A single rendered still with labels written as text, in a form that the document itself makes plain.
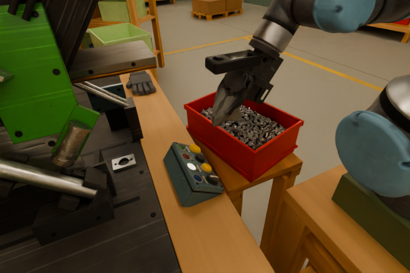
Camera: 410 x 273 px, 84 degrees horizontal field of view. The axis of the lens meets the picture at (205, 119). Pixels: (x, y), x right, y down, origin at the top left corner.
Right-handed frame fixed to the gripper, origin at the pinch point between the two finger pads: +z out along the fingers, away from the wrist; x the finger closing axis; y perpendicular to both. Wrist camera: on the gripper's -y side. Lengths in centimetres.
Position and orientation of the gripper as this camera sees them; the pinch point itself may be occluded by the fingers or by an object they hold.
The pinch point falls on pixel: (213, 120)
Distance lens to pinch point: 54.5
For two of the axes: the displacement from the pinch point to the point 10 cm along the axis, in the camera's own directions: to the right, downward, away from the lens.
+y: 7.8, 2.4, 5.8
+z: -4.7, 8.3, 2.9
